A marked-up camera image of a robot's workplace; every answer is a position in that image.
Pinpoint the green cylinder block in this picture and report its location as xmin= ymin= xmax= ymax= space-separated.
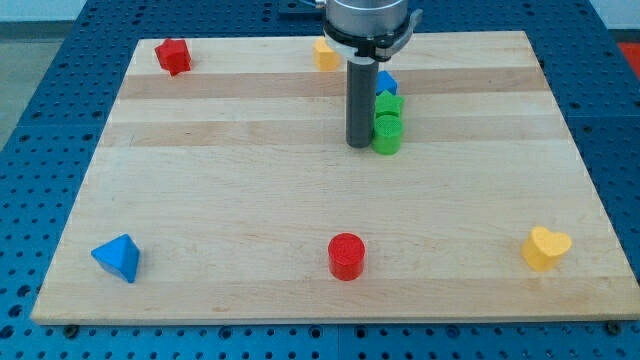
xmin=371 ymin=115 xmax=404 ymax=155

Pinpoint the wooden board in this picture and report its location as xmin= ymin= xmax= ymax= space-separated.
xmin=31 ymin=31 xmax=639 ymax=326

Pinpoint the blue triangle block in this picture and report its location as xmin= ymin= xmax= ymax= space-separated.
xmin=91 ymin=234 xmax=140 ymax=283

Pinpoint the yellow pentagon block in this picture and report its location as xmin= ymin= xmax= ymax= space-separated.
xmin=312 ymin=37 xmax=341 ymax=71

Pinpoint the blue cube block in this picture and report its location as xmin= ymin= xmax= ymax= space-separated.
xmin=376 ymin=71 xmax=398 ymax=95

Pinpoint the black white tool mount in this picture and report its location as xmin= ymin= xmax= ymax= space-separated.
xmin=323 ymin=8 xmax=423 ymax=65

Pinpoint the yellow heart block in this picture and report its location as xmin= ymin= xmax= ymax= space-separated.
xmin=521 ymin=226 xmax=573 ymax=272

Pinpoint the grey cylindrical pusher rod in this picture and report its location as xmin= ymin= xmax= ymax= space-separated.
xmin=345 ymin=62 xmax=378 ymax=148

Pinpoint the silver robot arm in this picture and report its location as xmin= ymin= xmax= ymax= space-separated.
xmin=323 ymin=0 xmax=424 ymax=148

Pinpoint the green star block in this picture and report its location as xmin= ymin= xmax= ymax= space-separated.
xmin=375 ymin=90 xmax=405 ymax=119

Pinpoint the red cylinder block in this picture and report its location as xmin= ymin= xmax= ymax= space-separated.
xmin=328 ymin=233 xmax=366 ymax=281

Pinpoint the red star block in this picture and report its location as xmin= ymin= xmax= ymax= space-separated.
xmin=154 ymin=38 xmax=191 ymax=76

